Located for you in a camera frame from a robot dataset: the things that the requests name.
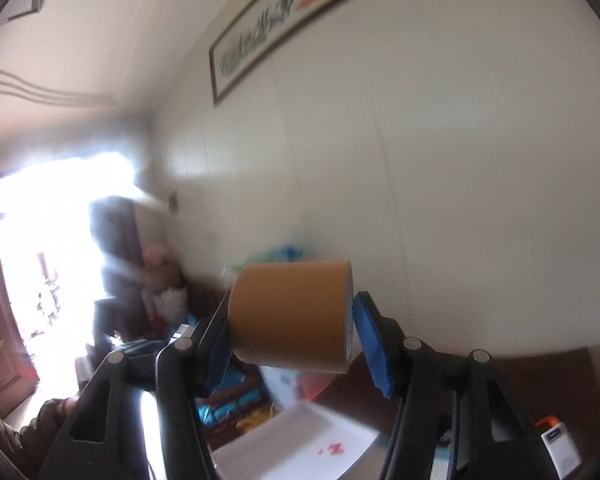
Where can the white plush toy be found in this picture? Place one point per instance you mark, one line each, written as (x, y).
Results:
(170, 301)

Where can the long framed wall painting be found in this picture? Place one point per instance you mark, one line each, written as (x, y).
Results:
(280, 15)

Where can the person's left forearm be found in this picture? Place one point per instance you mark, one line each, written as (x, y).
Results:
(30, 432)

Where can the white cardboard box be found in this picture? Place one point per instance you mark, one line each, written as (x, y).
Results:
(290, 445)

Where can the blue patterned packet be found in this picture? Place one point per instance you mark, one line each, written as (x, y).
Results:
(235, 385)

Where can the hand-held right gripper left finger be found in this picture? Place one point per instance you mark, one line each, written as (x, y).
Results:
(218, 367)

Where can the brown wooden door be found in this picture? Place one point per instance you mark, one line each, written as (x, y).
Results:
(0, 335)

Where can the dark wooden cabinet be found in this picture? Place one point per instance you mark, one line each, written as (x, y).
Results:
(117, 245)

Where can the white power bank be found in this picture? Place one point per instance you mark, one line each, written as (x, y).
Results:
(560, 447)

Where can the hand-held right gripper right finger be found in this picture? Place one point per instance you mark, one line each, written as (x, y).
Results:
(370, 345)

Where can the brown packing tape roll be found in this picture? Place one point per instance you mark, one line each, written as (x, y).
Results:
(290, 315)

